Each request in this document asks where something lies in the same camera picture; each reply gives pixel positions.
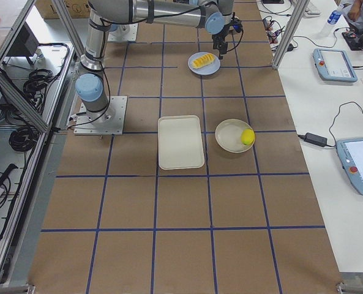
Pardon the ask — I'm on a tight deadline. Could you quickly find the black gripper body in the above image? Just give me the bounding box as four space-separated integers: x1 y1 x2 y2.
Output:
212 32 228 55

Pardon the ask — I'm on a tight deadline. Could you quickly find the spiral orange cream bread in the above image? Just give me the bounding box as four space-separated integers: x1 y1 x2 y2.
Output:
191 53 215 69

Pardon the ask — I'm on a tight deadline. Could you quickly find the light blue plate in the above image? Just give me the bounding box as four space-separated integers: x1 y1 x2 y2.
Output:
188 52 220 75

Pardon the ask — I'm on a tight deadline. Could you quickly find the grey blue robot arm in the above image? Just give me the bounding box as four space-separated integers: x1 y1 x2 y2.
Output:
75 0 233 126

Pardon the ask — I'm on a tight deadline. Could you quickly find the cream round plate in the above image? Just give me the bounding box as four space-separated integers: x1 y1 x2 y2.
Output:
215 119 254 153

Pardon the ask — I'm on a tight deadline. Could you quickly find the person hand at bench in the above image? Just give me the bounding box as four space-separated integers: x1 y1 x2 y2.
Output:
347 0 363 21

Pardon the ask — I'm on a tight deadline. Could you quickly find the yellow lemon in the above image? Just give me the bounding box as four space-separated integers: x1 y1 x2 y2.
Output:
241 129 255 145

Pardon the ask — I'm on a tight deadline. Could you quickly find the white rectangular tray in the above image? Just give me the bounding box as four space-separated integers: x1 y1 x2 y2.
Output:
158 115 204 170

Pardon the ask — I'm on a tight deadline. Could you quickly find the clear water bottle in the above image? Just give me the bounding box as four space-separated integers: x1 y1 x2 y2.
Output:
318 4 343 37

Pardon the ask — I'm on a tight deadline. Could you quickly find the blue teach pendant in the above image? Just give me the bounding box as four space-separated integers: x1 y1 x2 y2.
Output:
336 138 363 195
312 48 357 83

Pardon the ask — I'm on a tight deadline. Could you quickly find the black power adapter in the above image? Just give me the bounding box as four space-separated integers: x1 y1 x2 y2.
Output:
303 132 327 147

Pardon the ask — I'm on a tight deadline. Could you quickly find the cardboard box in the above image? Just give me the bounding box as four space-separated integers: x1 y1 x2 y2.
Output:
35 0 90 19

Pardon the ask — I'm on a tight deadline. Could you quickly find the aluminium frame post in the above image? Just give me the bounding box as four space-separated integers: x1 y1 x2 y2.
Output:
272 0 309 69

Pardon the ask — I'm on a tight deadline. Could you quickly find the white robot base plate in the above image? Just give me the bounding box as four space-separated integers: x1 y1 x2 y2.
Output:
108 24 138 43

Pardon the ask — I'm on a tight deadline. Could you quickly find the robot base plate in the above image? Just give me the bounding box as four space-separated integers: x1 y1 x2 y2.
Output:
73 96 127 135

